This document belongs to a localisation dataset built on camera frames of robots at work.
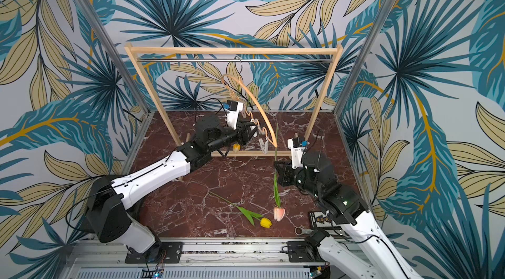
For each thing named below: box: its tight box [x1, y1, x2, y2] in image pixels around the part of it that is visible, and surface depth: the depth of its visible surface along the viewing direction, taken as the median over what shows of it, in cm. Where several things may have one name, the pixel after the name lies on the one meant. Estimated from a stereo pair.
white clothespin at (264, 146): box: [259, 138, 269, 155], surface depth 66 cm
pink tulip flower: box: [273, 123, 286, 222], surface depth 65 cm
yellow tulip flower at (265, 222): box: [209, 190, 273, 229], surface depth 82 cm
